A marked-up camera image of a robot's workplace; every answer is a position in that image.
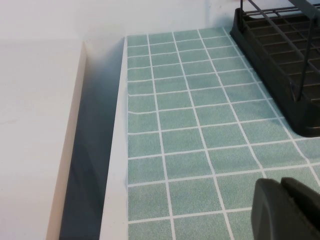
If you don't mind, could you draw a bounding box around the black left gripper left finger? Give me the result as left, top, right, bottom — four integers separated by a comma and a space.
251, 177, 313, 240

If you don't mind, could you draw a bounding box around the black plastic drain tray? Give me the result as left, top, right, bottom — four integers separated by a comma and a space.
229, 7, 320, 138

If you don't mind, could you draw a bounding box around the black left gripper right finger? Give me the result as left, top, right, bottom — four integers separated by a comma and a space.
281, 176, 320, 240

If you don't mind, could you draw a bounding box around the white board with beige edge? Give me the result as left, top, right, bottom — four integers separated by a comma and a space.
0, 38, 90, 240

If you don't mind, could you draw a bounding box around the black wire dish rack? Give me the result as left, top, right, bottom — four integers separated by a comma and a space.
239, 0, 320, 103

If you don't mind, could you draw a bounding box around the green checkered tablecloth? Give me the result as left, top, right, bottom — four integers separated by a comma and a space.
126, 26, 320, 240

